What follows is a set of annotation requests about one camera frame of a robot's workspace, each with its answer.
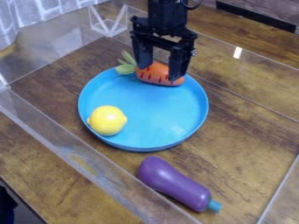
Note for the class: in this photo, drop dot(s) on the clear acrylic enclosure wall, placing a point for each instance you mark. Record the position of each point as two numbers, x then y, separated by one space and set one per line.
77 181

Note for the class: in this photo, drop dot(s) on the orange toy carrot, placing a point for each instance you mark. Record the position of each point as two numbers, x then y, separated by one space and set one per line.
154 74

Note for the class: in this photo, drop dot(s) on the white patterned curtain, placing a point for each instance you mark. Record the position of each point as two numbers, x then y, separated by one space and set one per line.
18 13

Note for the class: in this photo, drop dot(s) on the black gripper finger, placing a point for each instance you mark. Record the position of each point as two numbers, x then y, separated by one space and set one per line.
142 54
181 53

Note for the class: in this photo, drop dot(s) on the yellow toy lemon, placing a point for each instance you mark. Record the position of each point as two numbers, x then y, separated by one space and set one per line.
106 120

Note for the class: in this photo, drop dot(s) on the purple toy eggplant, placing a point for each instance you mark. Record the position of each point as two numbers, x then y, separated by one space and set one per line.
162 178

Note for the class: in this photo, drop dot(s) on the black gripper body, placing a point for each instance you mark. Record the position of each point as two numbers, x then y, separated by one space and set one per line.
162 28

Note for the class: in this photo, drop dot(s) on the blue round plate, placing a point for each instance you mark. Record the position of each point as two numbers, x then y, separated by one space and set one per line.
164 115

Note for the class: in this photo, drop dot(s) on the black baseboard strip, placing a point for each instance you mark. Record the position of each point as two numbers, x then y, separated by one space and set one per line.
256 17

